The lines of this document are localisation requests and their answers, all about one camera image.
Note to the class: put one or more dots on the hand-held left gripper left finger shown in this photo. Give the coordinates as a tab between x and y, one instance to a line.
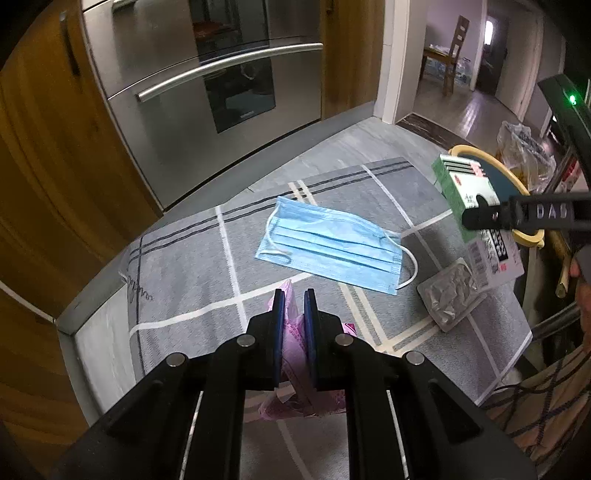
278	323

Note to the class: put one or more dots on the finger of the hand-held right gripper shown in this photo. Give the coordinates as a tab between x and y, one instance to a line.
494	213

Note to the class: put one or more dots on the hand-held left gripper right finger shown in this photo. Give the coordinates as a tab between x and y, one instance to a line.
309	323

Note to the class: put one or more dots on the pink plastic wrapper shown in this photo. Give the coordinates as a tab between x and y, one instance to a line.
294	341

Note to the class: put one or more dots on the green and white carton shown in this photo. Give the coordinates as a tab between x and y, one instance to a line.
457	177

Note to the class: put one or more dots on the blue face mask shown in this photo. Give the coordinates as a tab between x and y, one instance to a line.
323	235

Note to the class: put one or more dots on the person's right hand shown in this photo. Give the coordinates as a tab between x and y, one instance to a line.
582	295

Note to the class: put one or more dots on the clear plastic bag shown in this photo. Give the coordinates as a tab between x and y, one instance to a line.
521	147

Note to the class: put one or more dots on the grey checked mat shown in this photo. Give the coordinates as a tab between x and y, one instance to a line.
207	277

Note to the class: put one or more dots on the wooden stick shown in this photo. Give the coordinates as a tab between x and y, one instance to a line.
562	267

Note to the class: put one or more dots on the silver blister pack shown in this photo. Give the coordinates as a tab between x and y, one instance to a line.
450	293

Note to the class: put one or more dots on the grey metal bar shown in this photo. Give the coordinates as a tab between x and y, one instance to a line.
556	321

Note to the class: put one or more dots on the pack of water bottles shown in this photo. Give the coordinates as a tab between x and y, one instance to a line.
461	74

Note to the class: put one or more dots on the wooden dining chair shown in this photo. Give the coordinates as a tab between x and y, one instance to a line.
455	50

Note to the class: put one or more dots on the person's beige clothing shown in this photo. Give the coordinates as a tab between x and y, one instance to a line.
531	415

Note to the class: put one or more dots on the narrow wooden cabinet door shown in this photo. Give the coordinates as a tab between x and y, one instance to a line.
351	55

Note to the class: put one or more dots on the stainless steel double oven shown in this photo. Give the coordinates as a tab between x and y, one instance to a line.
184	129

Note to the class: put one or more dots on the wide wooden cabinet door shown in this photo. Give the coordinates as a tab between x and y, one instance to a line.
46	184

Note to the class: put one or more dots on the white door frame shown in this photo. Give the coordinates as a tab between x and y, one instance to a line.
526	69

